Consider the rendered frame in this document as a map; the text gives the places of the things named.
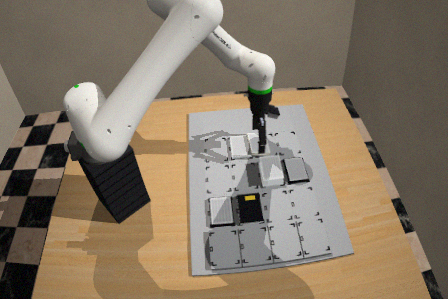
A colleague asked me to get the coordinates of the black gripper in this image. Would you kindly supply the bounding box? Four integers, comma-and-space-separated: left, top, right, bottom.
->
250, 102, 269, 154

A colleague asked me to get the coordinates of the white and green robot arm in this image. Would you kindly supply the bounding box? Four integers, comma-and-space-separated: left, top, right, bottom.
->
51, 0, 275, 165

